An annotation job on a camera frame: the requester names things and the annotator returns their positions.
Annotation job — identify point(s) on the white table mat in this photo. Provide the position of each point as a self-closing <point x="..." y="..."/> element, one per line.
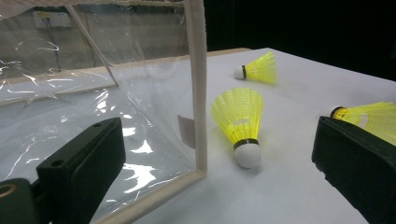
<point x="295" y="171"/>

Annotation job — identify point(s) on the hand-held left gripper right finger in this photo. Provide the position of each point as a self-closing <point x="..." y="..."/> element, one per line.
<point x="358" y="168"/>

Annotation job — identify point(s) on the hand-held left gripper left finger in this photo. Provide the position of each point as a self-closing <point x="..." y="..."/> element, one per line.
<point x="84" y="165"/>

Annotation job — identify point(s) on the yellow shuttlecock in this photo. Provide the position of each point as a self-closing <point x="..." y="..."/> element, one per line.
<point x="373" y="118"/>
<point x="261" y="68"/>
<point x="239" y="115"/>

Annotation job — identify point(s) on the white wall socket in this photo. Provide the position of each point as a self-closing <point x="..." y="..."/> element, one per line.
<point x="59" y="20"/>

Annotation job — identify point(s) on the black curtain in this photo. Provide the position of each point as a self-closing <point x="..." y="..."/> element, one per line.
<point x="295" y="25"/>

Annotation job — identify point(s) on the clear plastic bag beige trim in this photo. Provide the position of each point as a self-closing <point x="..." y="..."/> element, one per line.
<point x="199" y="93"/>

